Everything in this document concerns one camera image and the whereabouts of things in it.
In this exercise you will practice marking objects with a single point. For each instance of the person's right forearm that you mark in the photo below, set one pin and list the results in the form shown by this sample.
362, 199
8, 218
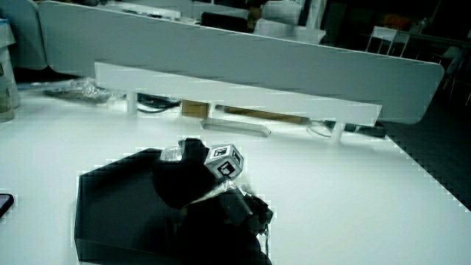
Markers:
217, 239

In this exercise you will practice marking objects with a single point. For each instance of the black power adapter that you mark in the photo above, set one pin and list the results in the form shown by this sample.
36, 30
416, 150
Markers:
369, 130

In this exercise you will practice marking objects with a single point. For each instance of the person's right hand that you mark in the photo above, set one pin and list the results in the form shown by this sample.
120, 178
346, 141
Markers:
180, 182

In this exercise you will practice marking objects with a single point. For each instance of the grey rounded divider panel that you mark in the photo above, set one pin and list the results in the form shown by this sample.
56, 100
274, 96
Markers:
22, 33

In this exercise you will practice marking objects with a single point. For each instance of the small cardboard box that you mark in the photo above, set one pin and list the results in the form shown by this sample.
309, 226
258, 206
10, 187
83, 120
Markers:
195, 109

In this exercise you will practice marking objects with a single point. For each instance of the grey desk divider panel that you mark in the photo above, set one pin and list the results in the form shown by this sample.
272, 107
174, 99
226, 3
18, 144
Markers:
257, 55

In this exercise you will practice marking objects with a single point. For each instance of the clear plastic bottle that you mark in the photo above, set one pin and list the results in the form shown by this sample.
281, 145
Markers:
6, 81

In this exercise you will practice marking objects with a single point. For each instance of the grey flat tray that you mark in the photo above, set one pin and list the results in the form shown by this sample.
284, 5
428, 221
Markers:
235, 127

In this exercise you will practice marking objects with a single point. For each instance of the white storage box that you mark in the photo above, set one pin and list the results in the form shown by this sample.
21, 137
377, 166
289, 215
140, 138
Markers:
290, 31

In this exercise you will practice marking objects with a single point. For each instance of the white desk shelf riser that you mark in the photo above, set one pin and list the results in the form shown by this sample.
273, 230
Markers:
235, 92

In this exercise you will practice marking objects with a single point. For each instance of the black box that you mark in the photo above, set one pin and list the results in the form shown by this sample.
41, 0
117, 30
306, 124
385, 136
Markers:
117, 206

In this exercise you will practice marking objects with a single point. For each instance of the black smartphone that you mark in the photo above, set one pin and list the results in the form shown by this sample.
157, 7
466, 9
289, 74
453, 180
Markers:
4, 203

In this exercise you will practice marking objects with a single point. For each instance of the black monitor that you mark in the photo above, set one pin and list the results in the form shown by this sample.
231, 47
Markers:
222, 21

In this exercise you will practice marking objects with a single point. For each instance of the flat wooden board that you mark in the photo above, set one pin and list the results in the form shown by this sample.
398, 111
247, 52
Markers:
265, 115

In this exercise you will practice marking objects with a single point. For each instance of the white chair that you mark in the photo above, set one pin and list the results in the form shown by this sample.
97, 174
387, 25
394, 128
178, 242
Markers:
386, 37

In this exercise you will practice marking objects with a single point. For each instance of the crumpled clear plastic bag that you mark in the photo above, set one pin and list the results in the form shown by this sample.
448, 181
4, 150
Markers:
82, 91

